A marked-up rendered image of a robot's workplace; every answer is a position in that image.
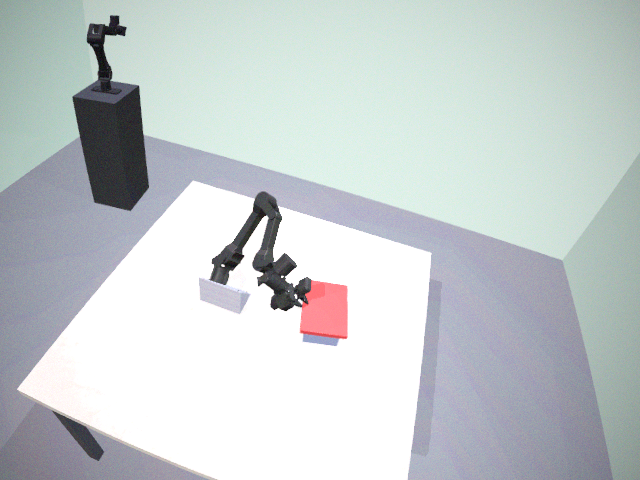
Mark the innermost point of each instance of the red lid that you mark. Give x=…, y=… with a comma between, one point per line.
x=327, y=312

